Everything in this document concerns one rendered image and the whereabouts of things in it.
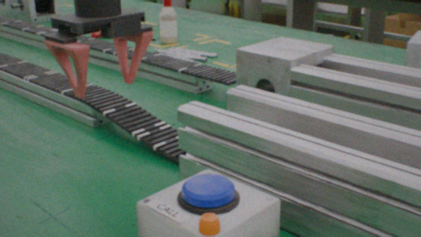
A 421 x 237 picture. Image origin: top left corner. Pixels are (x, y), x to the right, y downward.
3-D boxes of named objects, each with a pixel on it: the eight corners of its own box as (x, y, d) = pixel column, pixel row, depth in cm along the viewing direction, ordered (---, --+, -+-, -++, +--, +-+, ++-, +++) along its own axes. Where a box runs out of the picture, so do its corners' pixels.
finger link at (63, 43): (127, 93, 69) (122, 20, 65) (81, 108, 64) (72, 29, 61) (96, 83, 73) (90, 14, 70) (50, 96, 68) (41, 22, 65)
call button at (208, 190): (171, 207, 41) (170, 184, 40) (208, 188, 44) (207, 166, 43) (209, 226, 38) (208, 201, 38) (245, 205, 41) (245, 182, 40)
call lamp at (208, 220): (194, 230, 37) (193, 215, 36) (209, 222, 38) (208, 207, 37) (210, 238, 36) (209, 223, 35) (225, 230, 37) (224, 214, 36)
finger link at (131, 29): (157, 84, 72) (154, 14, 69) (115, 97, 67) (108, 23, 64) (125, 75, 77) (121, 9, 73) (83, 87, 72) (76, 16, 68)
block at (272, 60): (223, 120, 73) (223, 52, 70) (279, 98, 81) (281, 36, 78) (276, 137, 67) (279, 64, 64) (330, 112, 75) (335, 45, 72)
